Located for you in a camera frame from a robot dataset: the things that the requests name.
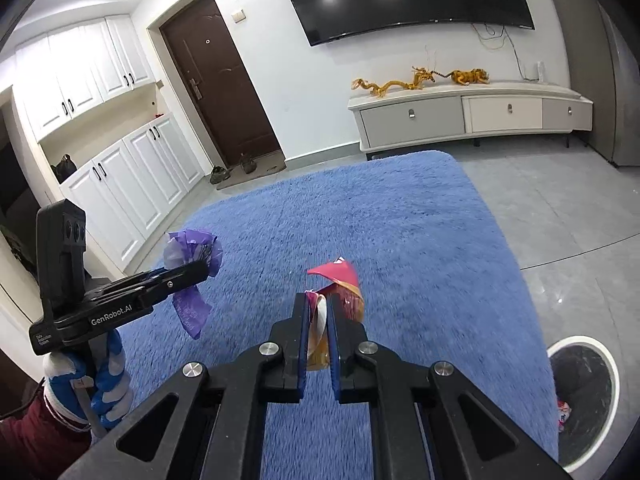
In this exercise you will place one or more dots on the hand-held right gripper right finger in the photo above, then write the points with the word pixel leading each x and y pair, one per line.
pixel 334 360

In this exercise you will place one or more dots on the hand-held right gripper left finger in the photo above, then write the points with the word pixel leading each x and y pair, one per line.
pixel 302 355

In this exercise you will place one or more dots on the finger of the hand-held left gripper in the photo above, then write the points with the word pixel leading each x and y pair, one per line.
pixel 170 284

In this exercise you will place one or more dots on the purple plastic wrapper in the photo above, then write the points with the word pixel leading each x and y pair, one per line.
pixel 192 310

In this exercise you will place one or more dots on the red yellow snack packet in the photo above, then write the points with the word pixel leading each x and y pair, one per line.
pixel 345 295

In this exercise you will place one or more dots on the white round trash bin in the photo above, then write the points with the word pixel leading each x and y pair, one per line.
pixel 580 340

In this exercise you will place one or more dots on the person's left forearm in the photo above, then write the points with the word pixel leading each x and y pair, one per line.
pixel 35 430

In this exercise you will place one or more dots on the person's left hand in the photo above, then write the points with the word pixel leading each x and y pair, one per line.
pixel 112 390

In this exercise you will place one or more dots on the white hallway cabinet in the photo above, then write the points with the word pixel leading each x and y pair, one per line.
pixel 125 195

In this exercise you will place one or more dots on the dark handbag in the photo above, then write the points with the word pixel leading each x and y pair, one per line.
pixel 64 167

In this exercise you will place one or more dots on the brown shoe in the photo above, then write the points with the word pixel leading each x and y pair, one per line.
pixel 219 175
pixel 247 163

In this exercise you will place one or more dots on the blue fluffy blanket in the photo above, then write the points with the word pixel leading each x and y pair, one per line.
pixel 375 210

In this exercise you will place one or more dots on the brown doormat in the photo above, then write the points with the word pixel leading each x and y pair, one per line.
pixel 270 162

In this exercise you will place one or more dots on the brown entrance door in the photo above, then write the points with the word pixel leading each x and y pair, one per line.
pixel 220 85

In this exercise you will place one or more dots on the red white packet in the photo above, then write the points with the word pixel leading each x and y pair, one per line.
pixel 564 415

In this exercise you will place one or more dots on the black bin liner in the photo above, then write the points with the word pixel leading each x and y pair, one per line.
pixel 580 385

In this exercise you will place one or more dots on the white television cabinet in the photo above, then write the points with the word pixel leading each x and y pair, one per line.
pixel 415 115

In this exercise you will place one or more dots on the golden dragon ornament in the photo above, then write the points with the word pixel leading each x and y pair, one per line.
pixel 422 77

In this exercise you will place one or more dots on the golden tiger ornament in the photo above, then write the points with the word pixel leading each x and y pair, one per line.
pixel 467 76

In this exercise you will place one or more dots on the white router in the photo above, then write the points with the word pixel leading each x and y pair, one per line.
pixel 540 72

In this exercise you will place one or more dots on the grey refrigerator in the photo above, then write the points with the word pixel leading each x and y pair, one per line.
pixel 622 110

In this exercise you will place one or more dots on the white light switch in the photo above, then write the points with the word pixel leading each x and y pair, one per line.
pixel 239 15

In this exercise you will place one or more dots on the black wall television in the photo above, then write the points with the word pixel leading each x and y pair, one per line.
pixel 400 0

